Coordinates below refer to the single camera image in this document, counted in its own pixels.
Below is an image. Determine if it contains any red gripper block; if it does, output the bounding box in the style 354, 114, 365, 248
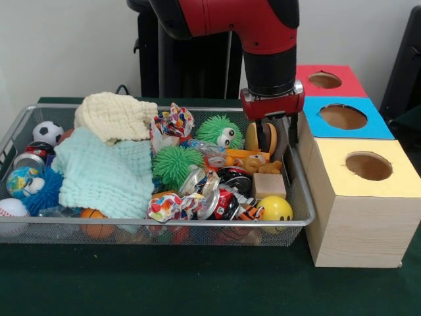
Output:
239, 80, 305, 153

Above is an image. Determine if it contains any orange plush cat toy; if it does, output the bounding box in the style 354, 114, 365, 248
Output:
242, 153, 283, 175

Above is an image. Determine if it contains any cream muslin cloth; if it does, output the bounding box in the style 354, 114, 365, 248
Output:
74, 92, 159, 145

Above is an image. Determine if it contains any pale mint muslin cloth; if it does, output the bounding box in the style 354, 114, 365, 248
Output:
51, 127, 155, 220

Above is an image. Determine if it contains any wooden box with three holes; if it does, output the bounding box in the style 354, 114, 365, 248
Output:
281, 64, 421, 268

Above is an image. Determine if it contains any shallow clear mesh bin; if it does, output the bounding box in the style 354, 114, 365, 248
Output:
0, 103, 316, 246

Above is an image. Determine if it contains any wooden toy hamburger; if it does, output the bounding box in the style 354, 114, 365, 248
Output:
245, 121, 278, 154

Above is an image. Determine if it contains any plain wooden cube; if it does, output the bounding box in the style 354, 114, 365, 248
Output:
252, 172, 287, 200

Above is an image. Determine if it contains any green spiky toy with eyes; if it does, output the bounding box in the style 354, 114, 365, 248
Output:
195, 115, 245, 149
151, 145, 205, 192

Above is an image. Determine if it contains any yellow smiley ball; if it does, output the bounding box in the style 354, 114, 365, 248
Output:
256, 196, 293, 223

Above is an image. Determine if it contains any dark green side-table cloth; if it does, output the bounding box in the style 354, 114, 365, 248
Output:
381, 104, 421, 155

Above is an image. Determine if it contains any black chair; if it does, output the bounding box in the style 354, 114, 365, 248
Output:
378, 5, 421, 122

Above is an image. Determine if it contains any dark green table cloth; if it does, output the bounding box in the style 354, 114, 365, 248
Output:
0, 96, 421, 316

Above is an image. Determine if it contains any small soccer ball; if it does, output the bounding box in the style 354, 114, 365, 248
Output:
32, 120, 65, 145

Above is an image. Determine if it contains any blue spiky toy with eyes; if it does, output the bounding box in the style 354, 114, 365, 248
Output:
21, 167, 65, 217

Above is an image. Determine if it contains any small globe ball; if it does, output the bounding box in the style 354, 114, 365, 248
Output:
6, 167, 39, 199

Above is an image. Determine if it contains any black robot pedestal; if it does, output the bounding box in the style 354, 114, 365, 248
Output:
126, 0, 246, 99

